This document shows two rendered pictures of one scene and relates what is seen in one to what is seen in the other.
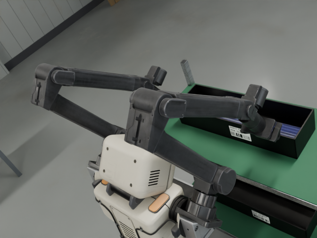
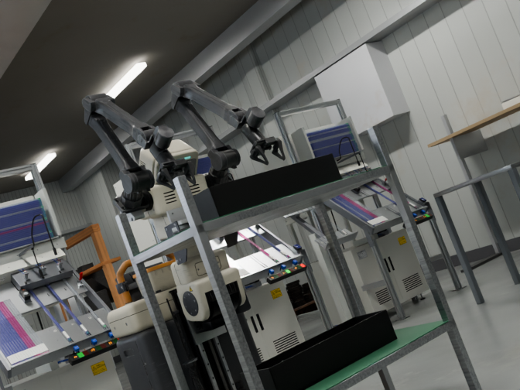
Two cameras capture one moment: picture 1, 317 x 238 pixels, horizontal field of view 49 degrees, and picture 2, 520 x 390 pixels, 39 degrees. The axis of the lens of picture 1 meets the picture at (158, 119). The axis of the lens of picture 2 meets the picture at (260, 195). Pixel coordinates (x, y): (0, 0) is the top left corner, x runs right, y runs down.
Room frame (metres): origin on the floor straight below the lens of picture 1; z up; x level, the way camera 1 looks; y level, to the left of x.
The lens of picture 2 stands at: (0.89, -2.87, 0.78)
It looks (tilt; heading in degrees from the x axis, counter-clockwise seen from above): 5 degrees up; 86
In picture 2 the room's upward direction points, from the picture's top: 21 degrees counter-clockwise
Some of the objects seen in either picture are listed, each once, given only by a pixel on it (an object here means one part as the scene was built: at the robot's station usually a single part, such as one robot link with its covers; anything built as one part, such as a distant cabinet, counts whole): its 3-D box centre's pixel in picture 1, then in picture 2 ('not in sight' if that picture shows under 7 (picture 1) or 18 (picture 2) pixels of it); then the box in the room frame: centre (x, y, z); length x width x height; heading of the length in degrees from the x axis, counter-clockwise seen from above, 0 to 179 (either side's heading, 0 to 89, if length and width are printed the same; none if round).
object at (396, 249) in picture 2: not in sight; (367, 238); (2.05, 3.26, 0.65); 1.01 x 0.73 x 1.29; 125
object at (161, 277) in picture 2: not in sight; (164, 277); (0.59, 0.41, 0.87); 0.23 x 0.15 x 0.11; 35
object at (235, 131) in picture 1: (239, 116); (266, 191); (1.10, -0.33, 1.01); 0.57 x 0.17 x 0.11; 34
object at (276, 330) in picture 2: not in sight; (236, 340); (0.74, 2.58, 0.31); 0.70 x 0.65 x 0.62; 35
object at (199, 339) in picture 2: not in sight; (222, 302); (0.80, 0.21, 0.68); 0.28 x 0.27 x 0.25; 35
